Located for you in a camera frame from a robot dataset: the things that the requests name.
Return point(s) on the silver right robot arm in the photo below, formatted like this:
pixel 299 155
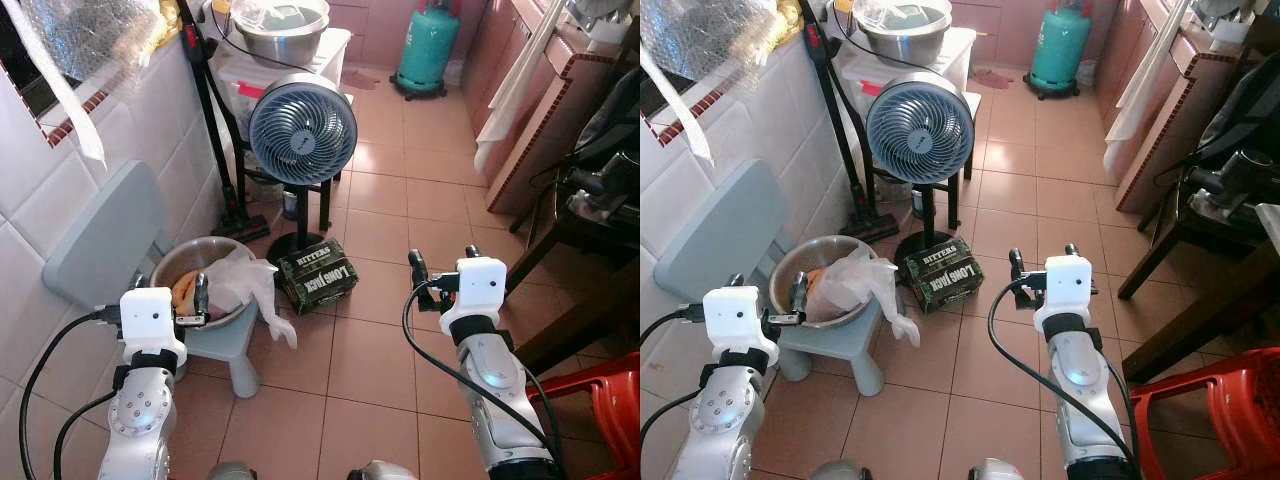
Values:
pixel 1085 390
pixel 495 390

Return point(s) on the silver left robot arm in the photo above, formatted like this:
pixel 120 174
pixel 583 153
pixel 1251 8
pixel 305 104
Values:
pixel 145 410
pixel 725 410

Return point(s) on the orange brown bread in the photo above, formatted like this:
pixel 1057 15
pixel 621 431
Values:
pixel 816 290
pixel 184 291

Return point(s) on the wide steel bowl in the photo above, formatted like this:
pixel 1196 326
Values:
pixel 800 255
pixel 185 260

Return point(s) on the grey plastic child chair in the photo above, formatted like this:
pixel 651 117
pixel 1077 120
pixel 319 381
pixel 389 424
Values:
pixel 100 240
pixel 715 240

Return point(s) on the white plastic bag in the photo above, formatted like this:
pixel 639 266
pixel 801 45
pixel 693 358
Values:
pixel 868 285
pixel 250 285

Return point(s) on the green Long Jack carton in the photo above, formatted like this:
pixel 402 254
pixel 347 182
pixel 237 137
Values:
pixel 318 278
pixel 945 277

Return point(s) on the black metal stand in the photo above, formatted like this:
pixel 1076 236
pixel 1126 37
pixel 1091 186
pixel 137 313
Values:
pixel 325 205
pixel 950 205

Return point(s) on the pink tiled kitchen counter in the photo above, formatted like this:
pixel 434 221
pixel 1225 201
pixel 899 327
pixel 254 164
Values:
pixel 1160 110
pixel 530 110

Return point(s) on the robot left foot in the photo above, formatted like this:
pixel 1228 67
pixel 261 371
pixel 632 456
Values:
pixel 231 472
pixel 840 471

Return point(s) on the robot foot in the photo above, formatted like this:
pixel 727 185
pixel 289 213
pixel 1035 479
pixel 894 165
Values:
pixel 840 471
pixel 231 472
pixel 996 470
pixel 383 471

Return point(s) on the grey round standing fan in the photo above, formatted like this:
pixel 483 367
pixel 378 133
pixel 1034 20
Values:
pixel 920 128
pixel 303 128

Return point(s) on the white hanging sheet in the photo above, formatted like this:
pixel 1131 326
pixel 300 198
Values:
pixel 1140 90
pixel 515 90

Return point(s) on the red plastic stool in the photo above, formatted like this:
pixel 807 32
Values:
pixel 600 400
pixel 1215 410

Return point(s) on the black red stick vacuum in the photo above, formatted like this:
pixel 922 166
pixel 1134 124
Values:
pixel 835 110
pixel 213 110

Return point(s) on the black bag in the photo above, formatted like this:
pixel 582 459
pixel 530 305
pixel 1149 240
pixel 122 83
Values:
pixel 1245 120
pixel 610 130

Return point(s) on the white foam strip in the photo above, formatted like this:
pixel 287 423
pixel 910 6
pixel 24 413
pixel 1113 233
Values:
pixel 680 105
pixel 60 90

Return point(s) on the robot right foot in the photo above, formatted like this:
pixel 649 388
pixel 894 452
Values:
pixel 996 470
pixel 383 471

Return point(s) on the teal gas cylinder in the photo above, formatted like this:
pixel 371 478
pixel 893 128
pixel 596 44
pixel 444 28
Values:
pixel 428 50
pixel 1060 50

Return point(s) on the white plastic storage box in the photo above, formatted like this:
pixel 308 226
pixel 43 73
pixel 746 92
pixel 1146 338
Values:
pixel 235 85
pixel 858 85

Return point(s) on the large steel basin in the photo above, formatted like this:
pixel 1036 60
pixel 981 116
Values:
pixel 285 38
pixel 908 38

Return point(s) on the clear bubble wrap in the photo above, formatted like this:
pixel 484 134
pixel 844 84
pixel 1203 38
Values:
pixel 715 30
pixel 95 30

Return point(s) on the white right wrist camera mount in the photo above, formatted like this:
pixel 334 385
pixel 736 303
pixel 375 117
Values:
pixel 478 288
pixel 1065 285

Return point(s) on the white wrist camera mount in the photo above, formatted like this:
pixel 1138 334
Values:
pixel 1065 285
pixel 150 315
pixel 738 315
pixel 478 288

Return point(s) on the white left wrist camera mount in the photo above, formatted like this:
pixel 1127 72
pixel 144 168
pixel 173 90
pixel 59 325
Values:
pixel 150 315
pixel 738 315

